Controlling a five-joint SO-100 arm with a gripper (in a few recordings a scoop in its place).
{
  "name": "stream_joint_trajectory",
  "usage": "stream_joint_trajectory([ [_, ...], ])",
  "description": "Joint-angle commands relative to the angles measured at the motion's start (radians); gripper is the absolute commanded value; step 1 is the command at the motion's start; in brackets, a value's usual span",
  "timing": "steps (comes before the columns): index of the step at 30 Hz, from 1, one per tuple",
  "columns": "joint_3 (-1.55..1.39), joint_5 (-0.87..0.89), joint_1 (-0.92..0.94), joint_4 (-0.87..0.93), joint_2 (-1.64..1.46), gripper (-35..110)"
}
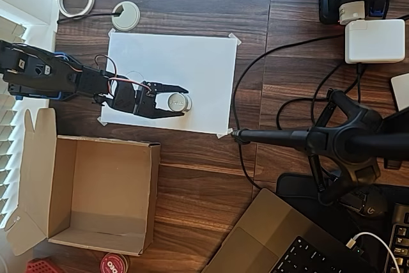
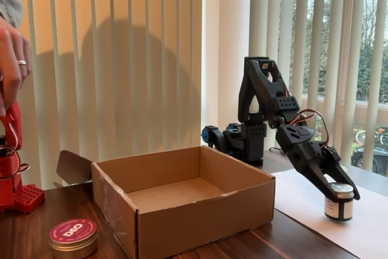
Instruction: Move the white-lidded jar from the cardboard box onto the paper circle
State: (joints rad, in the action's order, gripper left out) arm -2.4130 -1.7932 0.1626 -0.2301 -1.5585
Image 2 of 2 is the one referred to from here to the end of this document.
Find dark jar with silver lid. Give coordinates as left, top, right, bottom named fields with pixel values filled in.
left=323, top=181, right=355, bottom=222

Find red leader arm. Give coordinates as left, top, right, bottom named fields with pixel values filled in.
left=0, top=101, right=45, bottom=215

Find open cardboard box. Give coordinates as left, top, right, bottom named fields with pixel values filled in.
left=53, top=145, right=276, bottom=259

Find person's left hand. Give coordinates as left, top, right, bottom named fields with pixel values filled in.
left=0, top=16, right=33, bottom=118

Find black car outside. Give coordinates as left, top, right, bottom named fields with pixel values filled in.
left=350, top=145, right=388, bottom=177

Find white paper sheet with circles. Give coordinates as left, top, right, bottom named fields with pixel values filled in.
left=269, top=166, right=388, bottom=259

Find parked bicycle outside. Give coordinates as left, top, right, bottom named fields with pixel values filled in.
left=353, top=127, right=388, bottom=146

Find white vertical window blinds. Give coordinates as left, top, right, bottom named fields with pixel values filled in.
left=0, top=0, right=203, bottom=190
left=248, top=0, right=388, bottom=178

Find round tin with pink lid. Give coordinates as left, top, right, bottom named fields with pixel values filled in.
left=48, top=218, right=99, bottom=259

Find beige window frame bar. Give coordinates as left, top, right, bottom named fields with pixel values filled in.
left=287, top=93, right=388, bottom=126

